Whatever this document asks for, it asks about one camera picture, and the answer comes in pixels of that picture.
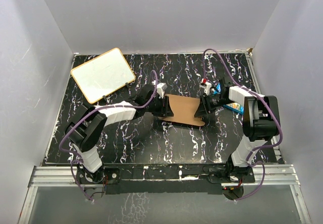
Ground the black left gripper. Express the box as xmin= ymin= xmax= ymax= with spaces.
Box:
xmin=144 ymin=95 xmax=173 ymax=118

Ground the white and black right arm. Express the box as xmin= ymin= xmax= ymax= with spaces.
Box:
xmin=194 ymin=78 xmax=279 ymax=182

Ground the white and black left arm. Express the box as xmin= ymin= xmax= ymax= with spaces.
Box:
xmin=65 ymin=83 xmax=174 ymax=183

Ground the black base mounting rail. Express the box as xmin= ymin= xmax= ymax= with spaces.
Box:
xmin=77 ymin=161 xmax=255 ymax=195

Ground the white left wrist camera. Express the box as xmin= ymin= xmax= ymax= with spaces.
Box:
xmin=152 ymin=80 xmax=167 ymax=98

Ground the white board with wooden frame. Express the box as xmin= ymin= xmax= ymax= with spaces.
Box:
xmin=71 ymin=48 xmax=136 ymax=104

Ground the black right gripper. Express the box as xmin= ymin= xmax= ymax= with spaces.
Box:
xmin=195 ymin=92 xmax=234 ymax=117

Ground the brown cardboard paper box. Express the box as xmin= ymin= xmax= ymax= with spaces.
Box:
xmin=159 ymin=94 xmax=205 ymax=127

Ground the blue treehouse book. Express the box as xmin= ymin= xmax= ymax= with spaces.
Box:
xmin=211 ymin=80 xmax=244 ymax=115

